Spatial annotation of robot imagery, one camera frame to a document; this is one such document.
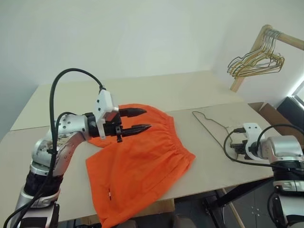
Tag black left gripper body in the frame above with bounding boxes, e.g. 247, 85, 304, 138
103, 110, 124, 144

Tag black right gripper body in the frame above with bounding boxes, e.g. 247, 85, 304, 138
229, 140, 249, 160

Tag light wooden floor frame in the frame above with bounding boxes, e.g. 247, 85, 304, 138
221, 188, 246, 228

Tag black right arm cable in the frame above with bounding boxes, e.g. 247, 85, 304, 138
224, 123, 304, 174

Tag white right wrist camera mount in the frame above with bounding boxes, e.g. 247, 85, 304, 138
242, 122, 262, 161

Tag orange shorts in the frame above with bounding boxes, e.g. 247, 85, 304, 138
85, 103, 197, 228

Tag dark rounded shape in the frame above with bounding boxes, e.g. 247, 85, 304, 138
174, 213, 198, 228

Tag black cushioned chair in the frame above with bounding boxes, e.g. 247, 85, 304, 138
276, 95, 304, 133

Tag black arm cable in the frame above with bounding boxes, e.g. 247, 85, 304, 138
0, 68, 107, 228
224, 123, 304, 174

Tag black metal table leg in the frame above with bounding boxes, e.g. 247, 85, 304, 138
206, 177, 276, 228

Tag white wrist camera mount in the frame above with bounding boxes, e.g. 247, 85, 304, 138
242, 122, 262, 161
94, 88, 119, 140

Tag thin wire hanger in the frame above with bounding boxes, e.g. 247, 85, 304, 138
191, 111, 241, 162

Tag wooden clothes rack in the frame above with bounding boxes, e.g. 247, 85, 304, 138
229, 24, 304, 92

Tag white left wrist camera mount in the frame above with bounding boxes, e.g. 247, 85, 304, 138
94, 88, 119, 140

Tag white window frame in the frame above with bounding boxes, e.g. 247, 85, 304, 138
288, 79, 304, 98

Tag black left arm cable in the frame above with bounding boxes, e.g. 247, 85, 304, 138
0, 68, 107, 228

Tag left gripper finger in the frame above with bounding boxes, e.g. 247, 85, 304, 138
118, 107, 148, 118
121, 123, 152, 137

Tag brown cardboard box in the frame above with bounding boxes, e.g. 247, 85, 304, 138
248, 101, 304, 141

